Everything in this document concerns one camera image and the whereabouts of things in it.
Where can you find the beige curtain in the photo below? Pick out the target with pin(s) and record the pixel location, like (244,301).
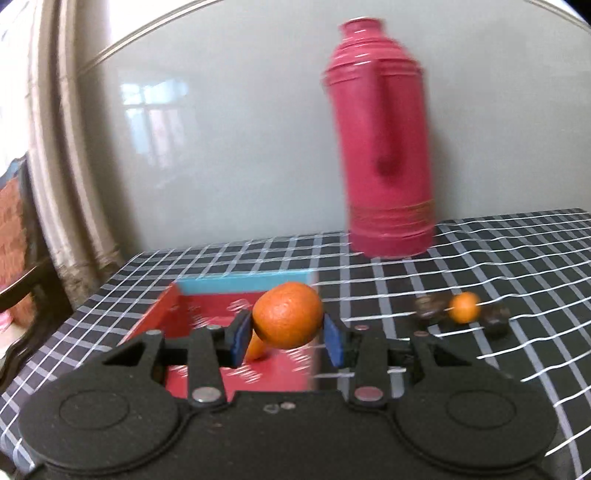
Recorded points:
(74,225)

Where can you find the wicker wooden chair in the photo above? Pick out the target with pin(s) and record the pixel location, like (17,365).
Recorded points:
(33,300)

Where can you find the red thermos flask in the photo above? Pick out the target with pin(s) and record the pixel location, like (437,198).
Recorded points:
(377,94)

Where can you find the dark mangosteen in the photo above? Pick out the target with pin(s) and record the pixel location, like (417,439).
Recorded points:
(495,319)
(431,308)

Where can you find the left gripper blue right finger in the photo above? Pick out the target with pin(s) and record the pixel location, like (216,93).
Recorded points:
(365,353)

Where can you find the small orange at back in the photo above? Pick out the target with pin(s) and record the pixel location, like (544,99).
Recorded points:
(464,308)

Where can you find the colourful cardboard box tray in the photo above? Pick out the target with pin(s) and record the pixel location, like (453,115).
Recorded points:
(213,302)

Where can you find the black white checked tablecloth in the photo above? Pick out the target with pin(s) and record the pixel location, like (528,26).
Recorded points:
(512,290)

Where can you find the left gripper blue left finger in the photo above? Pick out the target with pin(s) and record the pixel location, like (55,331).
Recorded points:
(210,349)

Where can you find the dark mangosteen right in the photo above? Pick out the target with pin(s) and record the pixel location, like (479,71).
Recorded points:
(495,319)

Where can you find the dark mangosteen left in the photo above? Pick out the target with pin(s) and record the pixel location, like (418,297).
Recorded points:
(431,308)

